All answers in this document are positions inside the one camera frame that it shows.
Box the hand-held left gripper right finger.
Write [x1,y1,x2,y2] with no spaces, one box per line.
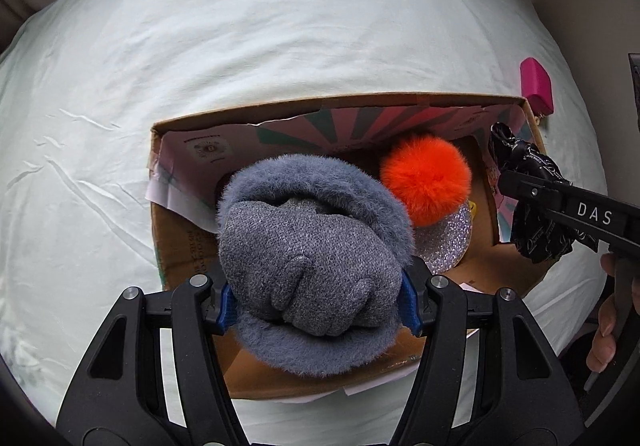
[390,271,586,446]

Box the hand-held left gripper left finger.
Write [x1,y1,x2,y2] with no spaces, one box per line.
[56,275,251,446]

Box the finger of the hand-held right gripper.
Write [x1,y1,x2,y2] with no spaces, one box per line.
[497,170,574,213]

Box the black scrunchie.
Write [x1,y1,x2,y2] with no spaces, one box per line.
[489,122,597,265]

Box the cardboard box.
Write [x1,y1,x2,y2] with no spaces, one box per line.
[145,94,553,399]

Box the grey fuzzy glove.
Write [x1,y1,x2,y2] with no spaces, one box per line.
[216,153,415,377]

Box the orange pompom with glitter base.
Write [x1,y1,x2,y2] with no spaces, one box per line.
[379,135,474,275]

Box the person's right hand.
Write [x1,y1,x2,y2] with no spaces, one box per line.
[586,251,640,373]

